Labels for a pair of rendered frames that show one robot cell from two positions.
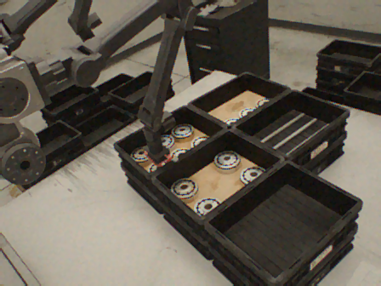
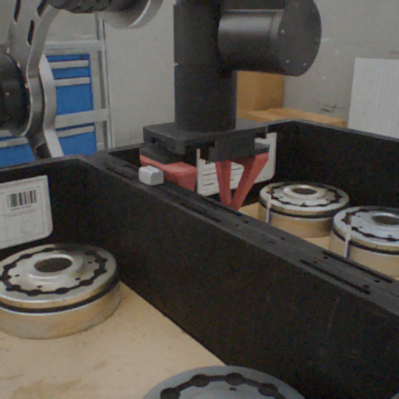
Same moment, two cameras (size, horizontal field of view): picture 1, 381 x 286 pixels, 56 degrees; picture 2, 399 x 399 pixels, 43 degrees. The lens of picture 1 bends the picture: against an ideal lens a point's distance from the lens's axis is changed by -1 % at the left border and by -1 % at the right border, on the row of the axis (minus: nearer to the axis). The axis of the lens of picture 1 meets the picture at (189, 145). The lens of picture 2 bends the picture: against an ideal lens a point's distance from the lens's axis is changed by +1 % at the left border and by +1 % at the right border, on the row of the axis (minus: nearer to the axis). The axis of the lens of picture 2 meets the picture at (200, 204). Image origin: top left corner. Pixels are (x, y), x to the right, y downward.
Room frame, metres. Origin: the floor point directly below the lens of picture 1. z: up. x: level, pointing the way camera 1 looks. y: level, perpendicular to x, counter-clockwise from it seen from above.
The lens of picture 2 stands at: (1.06, -0.33, 1.06)
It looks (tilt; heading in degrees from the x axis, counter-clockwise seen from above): 21 degrees down; 84
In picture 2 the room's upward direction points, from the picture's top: straight up
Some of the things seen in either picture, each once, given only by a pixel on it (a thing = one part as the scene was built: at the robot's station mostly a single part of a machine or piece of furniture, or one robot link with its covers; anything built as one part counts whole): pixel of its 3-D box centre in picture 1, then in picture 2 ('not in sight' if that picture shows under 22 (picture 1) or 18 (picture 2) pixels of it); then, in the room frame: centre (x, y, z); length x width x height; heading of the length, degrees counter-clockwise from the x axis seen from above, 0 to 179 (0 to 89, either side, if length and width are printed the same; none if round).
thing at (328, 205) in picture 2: (142, 153); (303, 196); (1.24, 0.21, 0.86); 0.10 x 0.10 x 0.01
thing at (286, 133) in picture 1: (290, 131); not in sight; (1.18, -0.42, 0.87); 0.40 x 0.30 x 0.11; 121
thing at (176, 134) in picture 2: (155, 145); (205, 105); (1.11, 0.13, 0.98); 0.10 x 0.07 x 0.07; 30
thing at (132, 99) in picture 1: (146, 111); not in sight; (2.43, 0.27, 0.37); 0.40 x 0.30 x 0.45; 129
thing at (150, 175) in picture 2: not in sight; (150, 175); (1.06, 0.06, 0.94); 0.02 x 0.01 x 0.01; 121
